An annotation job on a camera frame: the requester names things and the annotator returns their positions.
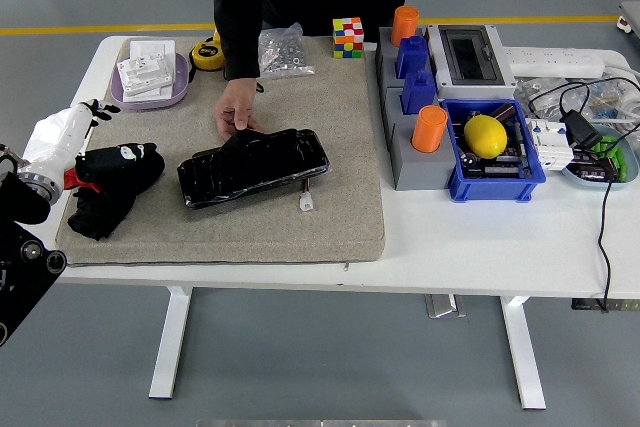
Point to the white power strip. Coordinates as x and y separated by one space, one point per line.
550 63

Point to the yellow lemon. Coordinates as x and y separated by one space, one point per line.
485 136

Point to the black rag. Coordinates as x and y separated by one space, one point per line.
110 172

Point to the white table leg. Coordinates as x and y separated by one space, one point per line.
525 357
170 347

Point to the purple tray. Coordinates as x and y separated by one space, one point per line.
179 89

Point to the blue block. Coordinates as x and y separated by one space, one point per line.
412 57
419 94

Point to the brown capacitor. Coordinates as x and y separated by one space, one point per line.
502 112

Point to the metal floor plate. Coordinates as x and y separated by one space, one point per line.
444 307

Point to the person's right hand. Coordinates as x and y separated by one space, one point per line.
237 102

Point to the brown capacitors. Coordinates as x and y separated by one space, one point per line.
592 171

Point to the orange cylinder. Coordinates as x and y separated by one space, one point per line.
429 129
404 24

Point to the clear bag of nuts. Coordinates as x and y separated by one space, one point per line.
285 52

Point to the yellow tape measure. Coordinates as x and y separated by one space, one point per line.
206 54

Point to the white distribution box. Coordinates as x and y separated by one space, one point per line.
500 72

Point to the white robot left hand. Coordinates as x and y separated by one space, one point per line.
65 139

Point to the black glossy panel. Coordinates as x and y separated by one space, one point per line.
250 172

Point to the white wall socket plate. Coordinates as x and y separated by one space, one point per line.
150 94
145 74
150 49

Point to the clear bag of small parts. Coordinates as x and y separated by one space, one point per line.
545 92

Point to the white circuit breaker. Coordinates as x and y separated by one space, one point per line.
547 144

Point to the grey block holder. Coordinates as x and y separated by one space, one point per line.
387 64
420 169

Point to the table control panel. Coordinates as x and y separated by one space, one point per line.
620 305

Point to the light blue dish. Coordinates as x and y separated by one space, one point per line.
631 167

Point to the dark circuit board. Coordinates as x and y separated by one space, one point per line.
500 167

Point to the person's right forearm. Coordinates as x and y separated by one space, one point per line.
240 37

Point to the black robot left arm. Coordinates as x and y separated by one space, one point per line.
20 257

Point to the green plastic parts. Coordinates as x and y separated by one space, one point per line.
617 154

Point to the colourful puzzle cube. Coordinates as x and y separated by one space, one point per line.
347 39

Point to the blue plastic bin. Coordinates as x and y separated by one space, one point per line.
495 189

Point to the grey-brown mat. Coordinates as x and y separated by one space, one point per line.
300 122

